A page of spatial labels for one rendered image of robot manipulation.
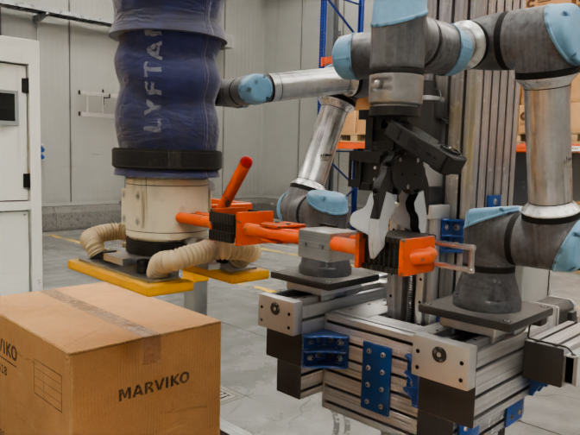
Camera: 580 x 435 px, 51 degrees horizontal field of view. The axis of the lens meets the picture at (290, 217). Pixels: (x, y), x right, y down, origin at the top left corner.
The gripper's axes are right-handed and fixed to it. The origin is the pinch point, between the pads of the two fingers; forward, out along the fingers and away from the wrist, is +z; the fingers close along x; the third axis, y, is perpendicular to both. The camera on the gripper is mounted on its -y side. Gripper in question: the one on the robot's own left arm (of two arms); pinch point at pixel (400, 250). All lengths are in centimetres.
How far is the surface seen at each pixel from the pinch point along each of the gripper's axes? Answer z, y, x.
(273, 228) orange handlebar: -0.8, 23.6, 3.2
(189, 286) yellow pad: 12.1, 43.1, 6.5
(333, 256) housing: 2.1, 10.1, 2.7
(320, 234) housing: -1.1, 12.2, 3.6
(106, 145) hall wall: -22, 968, -428
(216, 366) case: 41, 71, -20
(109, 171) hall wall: 24, 969, -433
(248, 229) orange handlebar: 0.0, 29.5, 3.8
